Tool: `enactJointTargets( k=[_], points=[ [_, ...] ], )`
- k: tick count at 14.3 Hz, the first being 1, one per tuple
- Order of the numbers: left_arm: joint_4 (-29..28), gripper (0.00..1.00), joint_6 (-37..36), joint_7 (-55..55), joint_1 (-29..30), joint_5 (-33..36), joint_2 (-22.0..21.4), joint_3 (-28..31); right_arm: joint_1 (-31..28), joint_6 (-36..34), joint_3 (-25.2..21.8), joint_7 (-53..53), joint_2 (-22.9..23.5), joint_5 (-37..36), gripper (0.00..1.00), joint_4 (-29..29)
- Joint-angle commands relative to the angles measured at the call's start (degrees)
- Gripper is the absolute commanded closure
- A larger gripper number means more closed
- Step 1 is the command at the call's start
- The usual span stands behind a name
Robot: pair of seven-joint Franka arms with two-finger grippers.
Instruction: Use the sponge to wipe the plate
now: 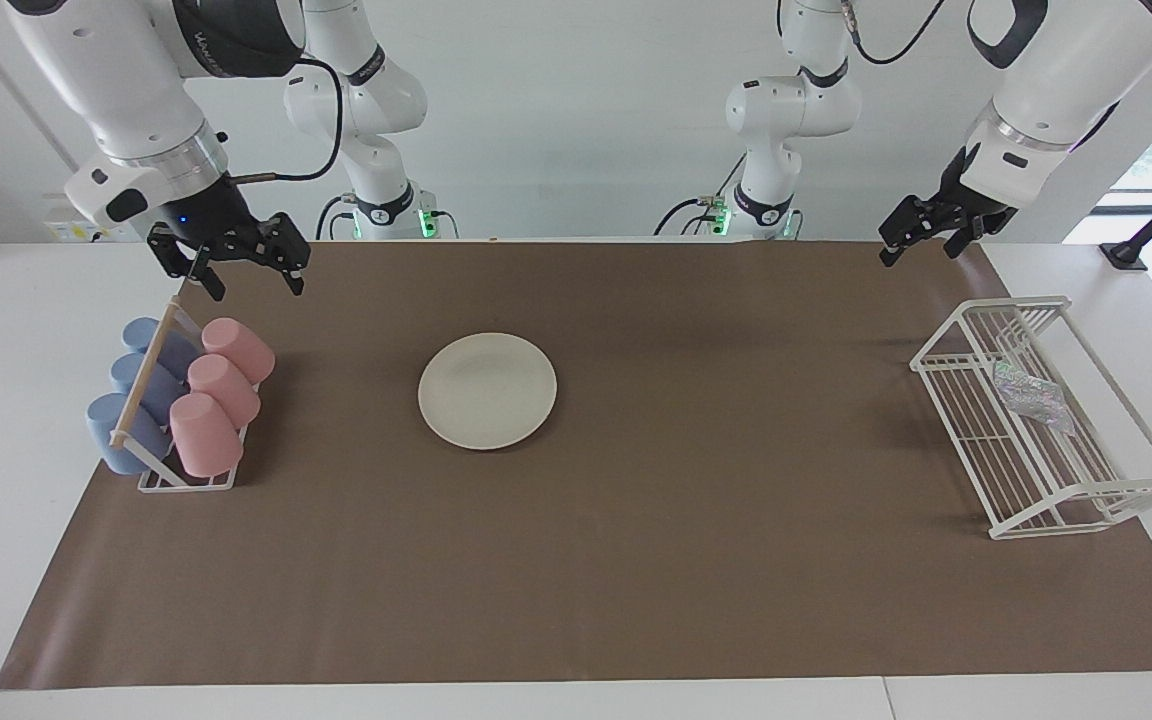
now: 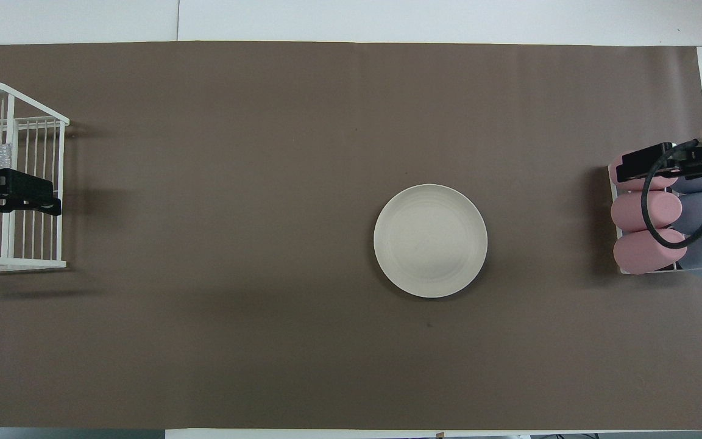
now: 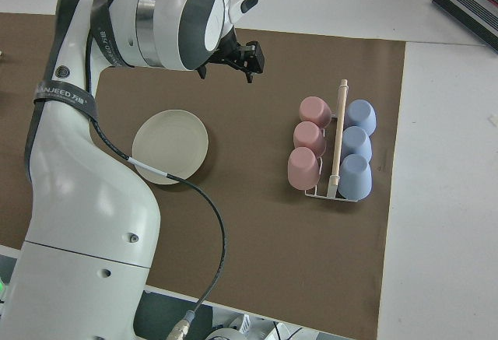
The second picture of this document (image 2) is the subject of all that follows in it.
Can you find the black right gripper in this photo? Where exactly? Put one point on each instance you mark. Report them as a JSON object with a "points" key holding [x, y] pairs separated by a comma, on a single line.
{"points": [[695, 160]]}

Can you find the cream round plate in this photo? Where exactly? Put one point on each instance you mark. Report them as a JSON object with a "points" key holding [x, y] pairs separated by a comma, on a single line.
{"points": [[430, 241]]}

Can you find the pink cup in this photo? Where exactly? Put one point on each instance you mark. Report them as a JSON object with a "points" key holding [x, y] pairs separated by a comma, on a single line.
{"points": [[612, 169], [643, 253], [628, 212]]}

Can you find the brown table mat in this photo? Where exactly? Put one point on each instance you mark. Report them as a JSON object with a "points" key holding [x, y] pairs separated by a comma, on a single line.
{"points": [[205, 183]]}

